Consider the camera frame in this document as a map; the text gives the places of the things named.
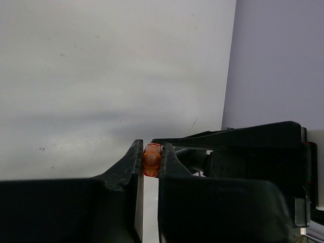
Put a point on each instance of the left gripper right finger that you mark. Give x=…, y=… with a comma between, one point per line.
x=203, y=209

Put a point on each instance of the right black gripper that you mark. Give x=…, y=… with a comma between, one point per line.
x=278, y=153

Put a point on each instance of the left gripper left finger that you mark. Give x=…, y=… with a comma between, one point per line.
x=104, y=208

